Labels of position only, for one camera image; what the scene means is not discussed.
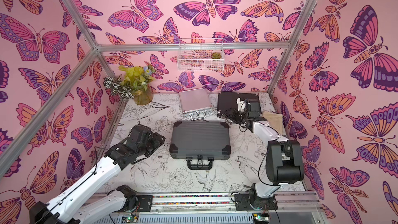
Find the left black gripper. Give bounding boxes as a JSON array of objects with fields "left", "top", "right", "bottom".
[{"left": 137, "top": 132, "right": 167, "bottom": 158}]

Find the black aluminium poker case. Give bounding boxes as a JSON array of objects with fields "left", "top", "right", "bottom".
[{"left": 217, "top": 92, "right": 260, "bottom": 117}]

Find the small silver poker case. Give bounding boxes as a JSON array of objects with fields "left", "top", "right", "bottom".
[{"left": 179, "top": 89, "right": 212, "bottom": 121}]

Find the large black poker case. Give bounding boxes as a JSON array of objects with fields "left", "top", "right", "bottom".
[{"left": 169, "top": 121, "right": 232, "bottom": 171}]

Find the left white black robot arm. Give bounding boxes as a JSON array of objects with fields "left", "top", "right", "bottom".
[{"left": 29, "top": 124, "right": 165, "bottom": 224}]

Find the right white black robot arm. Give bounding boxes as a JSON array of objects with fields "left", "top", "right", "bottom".
[{"left": 231, "top": 97, "right": 304, "bottom": 198}]

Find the cream work glove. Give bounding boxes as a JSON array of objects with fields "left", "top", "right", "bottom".
[{"left": 262, "top": 111, "right": 285, "bottom": 134}]

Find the yellow glass vase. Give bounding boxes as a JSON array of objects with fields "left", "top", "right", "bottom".
[{"left": 133, "top": 88, "right": 153, "bottom": 105}]

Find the green artificial plant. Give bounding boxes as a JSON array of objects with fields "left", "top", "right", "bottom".
[{"left": 119, "top": 65, "right": 155, "bottom": 91}]

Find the small green succulent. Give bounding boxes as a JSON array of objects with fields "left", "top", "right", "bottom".
[{"left": 211, "top": 52, "right": 222, "bottom": 60}]

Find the striped leaf plant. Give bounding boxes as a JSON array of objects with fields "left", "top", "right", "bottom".
[{"left": 104, "top": 77, "right": 134, "bottom": 99}]

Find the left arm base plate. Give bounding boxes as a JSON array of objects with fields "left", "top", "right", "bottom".
[{"left": 122, "top": 195, "right": 153, "bottom": 213}]

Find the white wire basket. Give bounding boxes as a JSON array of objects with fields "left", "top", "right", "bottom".
[{"left": 175, "top": 37, "right": 225, "bottom": 73}]

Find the aluminium front rail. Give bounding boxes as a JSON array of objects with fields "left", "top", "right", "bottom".
[{"left": 87, "top": 191, "right": 328, "bottom": 224}]

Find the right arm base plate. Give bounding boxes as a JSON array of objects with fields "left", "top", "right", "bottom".
[{"left": 230, "top": 190, "right": 278, "bottom": 211}]

